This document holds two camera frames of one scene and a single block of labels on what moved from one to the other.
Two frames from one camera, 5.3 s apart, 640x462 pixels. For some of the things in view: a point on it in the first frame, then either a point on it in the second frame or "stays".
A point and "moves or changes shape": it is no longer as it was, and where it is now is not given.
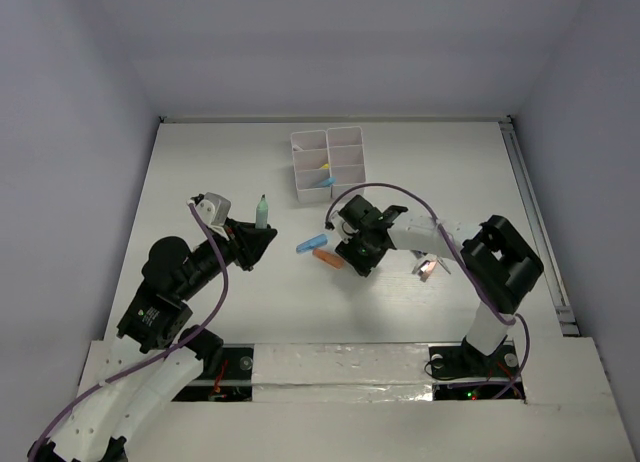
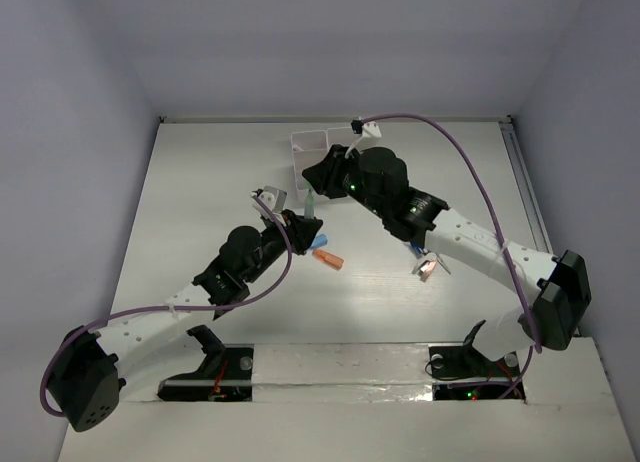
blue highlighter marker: x=313 y=243 stays
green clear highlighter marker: x=262 y=210 moves or changes shape
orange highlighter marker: x=334 y=261 stays
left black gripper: x=245 y=245 → x=293 y=232
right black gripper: x=361 y=264 → x=326 y=174
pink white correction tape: x=426 y=269 stays
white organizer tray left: x=312 y=165 stays
